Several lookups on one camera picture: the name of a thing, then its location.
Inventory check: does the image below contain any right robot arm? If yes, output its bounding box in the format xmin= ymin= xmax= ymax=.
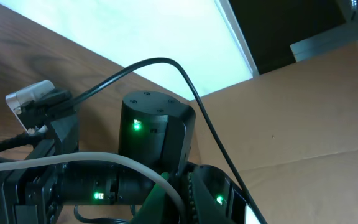
xmin=0 ymin=90 xmax=248 ymax=223

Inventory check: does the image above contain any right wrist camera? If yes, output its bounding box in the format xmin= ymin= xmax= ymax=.
xmin=5 ymin=80 xmax=55 ymax=134

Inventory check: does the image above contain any white USB cable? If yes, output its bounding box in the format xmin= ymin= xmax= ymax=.
xmin=0 ymin=151 xmax=186 ymax=224

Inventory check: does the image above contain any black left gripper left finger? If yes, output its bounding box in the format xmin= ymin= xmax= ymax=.
xmin=129 ymin=172 xmax=179 ymax=224

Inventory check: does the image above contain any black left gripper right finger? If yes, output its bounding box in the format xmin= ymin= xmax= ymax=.
xmin=184 ymin=169 xmax=238 ymax=224

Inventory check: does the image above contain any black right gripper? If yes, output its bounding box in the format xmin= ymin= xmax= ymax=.
xmin=0 ymin=133 xmax=63 ymax=224

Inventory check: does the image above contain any cardboard box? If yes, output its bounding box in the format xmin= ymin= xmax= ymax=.
xmin=202 ymin=42 xmax=358 ymax=223

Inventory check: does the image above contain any right camera cable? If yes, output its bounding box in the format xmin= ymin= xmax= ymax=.
xmin=54 ymin=57 xmax=269 ymax=224

